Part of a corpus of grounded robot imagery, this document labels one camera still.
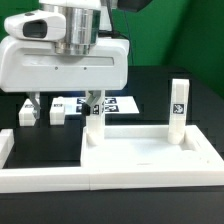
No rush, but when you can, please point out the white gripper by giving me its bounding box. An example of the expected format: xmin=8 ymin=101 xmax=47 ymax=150
xmin=0 ymin=36 xmax=129 ymax=119

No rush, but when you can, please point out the white desk top tray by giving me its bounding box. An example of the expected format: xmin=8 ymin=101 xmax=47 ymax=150
xmin=80 ymin=125 xmax=223 ymax=169

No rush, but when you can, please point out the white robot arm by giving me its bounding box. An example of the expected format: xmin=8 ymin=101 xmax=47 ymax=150
xmin=0 ymin=0 xmax=153 ymax=116

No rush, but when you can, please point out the white L-shaped corner fence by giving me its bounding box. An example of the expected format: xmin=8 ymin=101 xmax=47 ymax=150
xmin=0 ymin=129 xmax=224 ymax=193

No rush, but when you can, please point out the white marker base plate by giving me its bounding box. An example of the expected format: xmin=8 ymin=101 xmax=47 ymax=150
xmin=64 ymin=96 xmax=139 ymax=115

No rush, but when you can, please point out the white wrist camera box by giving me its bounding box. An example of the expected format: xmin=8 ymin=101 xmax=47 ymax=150
xmin=4 ymin=10 xmax=66 ymax=41

